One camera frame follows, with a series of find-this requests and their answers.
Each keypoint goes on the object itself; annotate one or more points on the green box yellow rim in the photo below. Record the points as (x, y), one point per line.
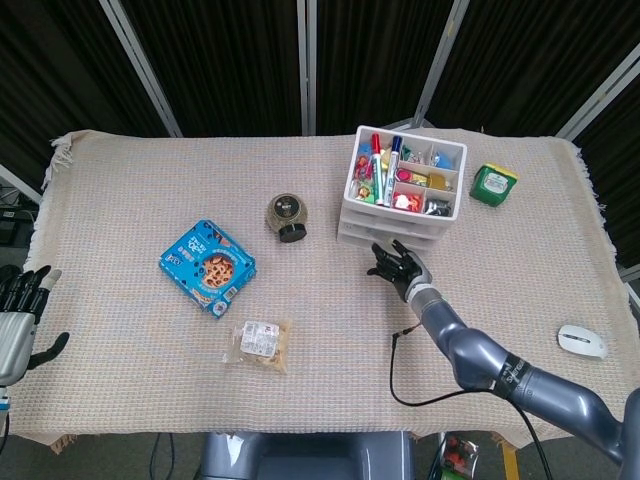
(492, 185)

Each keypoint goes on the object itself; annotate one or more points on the small blue plastic piece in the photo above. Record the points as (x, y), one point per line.
(443, 160)

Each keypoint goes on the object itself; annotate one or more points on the white plastic drawer organizer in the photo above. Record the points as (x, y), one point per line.
(461, 180)

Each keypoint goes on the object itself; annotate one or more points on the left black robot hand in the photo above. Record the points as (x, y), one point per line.
(15, 340)

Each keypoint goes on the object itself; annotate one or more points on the red-capped green marker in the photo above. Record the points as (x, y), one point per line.
(377, 170)

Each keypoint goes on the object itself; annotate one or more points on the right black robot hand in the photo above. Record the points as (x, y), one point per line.
(405, 270)

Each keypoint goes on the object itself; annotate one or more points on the black binder clip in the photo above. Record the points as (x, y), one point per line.
(440, 207)

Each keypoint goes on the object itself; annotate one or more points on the white computer mouse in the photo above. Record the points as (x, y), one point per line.
(582, 341)

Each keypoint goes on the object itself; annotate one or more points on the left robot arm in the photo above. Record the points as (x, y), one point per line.
(4, 400)

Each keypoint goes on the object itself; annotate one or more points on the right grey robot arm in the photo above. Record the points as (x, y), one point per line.
(550, 385)

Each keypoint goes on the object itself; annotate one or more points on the small pink round piece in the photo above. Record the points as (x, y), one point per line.
(404, 176)

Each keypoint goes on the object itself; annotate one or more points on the blue cookie box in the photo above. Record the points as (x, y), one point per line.
(210, 265)

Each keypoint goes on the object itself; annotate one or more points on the beige woven tablecloth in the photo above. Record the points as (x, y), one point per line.
(150, 375)

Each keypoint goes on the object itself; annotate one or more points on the colourful packet under table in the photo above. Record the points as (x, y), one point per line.
(457, 452)

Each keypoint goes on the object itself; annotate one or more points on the bagged bread snack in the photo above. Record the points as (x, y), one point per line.
(260, 345)

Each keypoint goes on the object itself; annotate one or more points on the clear drawer with beige block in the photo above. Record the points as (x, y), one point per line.
(360, 243)

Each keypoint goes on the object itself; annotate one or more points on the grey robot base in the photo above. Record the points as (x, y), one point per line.
(300, 455)

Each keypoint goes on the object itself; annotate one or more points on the small red trinkets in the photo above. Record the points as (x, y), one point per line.
(407, 201)

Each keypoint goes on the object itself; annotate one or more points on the blue-capped white marker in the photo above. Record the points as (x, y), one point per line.
(392, 170)

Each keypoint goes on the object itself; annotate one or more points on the black folding screen grey frame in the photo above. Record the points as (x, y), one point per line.
(225, 60)

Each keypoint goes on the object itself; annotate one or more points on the round glass jar black lid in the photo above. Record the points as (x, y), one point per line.
(286, 210)

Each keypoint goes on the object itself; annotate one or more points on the dark electronic equipment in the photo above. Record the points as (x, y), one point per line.
(12, 220)

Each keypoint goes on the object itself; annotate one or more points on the clear drawer with dice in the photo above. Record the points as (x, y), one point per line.
(380, 232)

